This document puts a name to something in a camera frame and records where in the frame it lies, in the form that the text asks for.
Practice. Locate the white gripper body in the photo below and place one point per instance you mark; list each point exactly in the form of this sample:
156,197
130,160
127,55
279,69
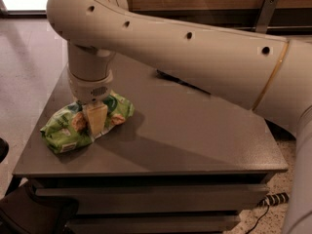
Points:
90,91

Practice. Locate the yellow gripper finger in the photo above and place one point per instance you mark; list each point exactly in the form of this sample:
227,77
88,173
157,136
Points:
95,114

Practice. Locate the green rice chip bag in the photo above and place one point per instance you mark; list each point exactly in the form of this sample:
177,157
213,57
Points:
68,129

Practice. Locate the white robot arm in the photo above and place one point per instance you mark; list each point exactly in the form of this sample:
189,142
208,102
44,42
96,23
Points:
269,75

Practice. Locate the blue kettle chip bag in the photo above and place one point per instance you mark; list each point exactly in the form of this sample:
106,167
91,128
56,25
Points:
171,78

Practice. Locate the upper grey drawer front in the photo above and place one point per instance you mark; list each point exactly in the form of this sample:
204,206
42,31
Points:
161,199

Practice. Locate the grey drawer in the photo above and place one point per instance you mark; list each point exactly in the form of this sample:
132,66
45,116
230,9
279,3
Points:
161,199
190,224

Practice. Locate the black round object at edge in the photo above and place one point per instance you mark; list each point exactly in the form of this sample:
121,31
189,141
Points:
4,149

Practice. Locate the grey drawer cabinet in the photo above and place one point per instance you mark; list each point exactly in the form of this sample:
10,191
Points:
177,136

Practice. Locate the lower grey drawer front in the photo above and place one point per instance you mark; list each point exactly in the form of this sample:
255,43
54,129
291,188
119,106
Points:
190,224

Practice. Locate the dark chair seat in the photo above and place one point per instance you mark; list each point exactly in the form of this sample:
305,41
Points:
22,212

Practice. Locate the white power strip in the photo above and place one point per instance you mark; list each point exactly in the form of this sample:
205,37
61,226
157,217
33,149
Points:
274,199

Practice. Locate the right metal wall bracket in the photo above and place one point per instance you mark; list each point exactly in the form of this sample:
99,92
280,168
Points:
265,15

